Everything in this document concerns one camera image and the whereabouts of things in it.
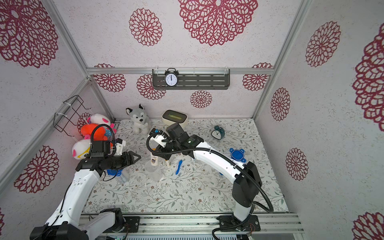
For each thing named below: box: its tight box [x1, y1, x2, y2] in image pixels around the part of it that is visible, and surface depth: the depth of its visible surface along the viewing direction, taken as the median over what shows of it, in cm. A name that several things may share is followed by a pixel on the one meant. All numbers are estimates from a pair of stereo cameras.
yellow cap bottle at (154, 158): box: [150, 148, 159, 166], surface depth 77 cm
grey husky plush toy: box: [126, 104, 151, 135], surface depth 102 cm
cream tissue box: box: [162, 109, 188, 129], surface depth 116 cm
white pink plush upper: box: [87, 113, 111, 126], surface depth 96 cm
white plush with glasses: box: [72, 134, 91, 160], surface depth 81 cm
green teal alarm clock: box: [211, 125, 225, 140], surface depth 107 cm
